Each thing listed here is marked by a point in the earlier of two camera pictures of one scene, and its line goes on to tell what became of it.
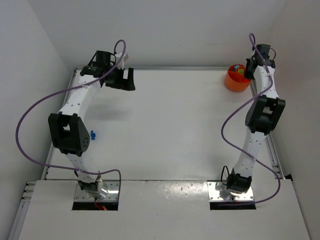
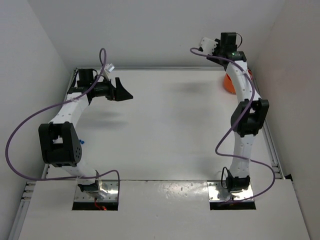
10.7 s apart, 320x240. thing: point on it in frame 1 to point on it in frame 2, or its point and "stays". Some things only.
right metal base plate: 214,194 stays
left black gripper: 122,81 to 116,89
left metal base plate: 112,194 stays
